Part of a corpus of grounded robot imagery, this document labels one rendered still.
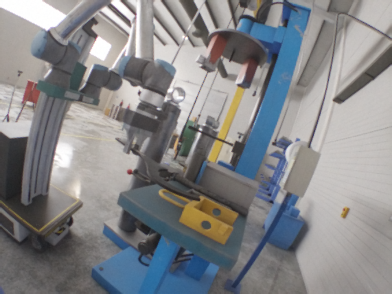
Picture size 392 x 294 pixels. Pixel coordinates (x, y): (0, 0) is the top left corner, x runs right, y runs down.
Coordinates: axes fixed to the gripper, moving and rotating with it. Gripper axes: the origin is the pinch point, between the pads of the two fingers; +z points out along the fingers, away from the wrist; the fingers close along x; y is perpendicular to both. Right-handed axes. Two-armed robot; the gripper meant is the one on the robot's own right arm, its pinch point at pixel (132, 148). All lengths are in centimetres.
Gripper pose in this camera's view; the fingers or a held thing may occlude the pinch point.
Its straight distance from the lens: 71.0
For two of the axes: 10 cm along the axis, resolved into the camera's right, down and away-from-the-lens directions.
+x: -5.2, -1.5, -8.4
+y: -7.6, -3.6, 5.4
